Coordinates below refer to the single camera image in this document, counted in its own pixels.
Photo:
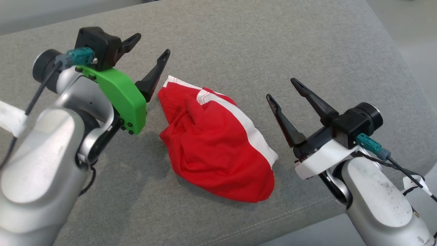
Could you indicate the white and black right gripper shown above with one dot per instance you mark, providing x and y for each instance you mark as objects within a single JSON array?
[{"x": 324, "y": 157}]

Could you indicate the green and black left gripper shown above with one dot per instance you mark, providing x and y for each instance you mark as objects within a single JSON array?
[{"x": 126, "y": 99}]

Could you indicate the red shorts with white trim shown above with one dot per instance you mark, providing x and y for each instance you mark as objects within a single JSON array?
[{"x": 211, "y": 143}]

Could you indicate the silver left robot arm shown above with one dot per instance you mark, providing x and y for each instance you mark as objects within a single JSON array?
[{"x": 41, "y": 164}]

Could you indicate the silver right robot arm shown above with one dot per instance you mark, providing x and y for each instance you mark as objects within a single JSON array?
[{"x": 379, "y": 201}]

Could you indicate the grey fabric sofa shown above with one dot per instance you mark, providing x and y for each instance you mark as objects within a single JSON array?
[{"x": 307, "y": 41}]

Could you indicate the white tape wrap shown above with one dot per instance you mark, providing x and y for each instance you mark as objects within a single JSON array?
[{"x": 10, "y": 119}]

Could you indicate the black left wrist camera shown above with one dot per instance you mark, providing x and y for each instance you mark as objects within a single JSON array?
[{"x": 97, "y": 46}]

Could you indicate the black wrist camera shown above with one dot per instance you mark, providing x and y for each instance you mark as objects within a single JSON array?
[
  {"x": 355, "y": 123},
  {"x": 97, "y": 46}
]

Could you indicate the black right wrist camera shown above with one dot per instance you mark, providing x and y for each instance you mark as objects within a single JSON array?
[{"x": 355, "y": 123}]

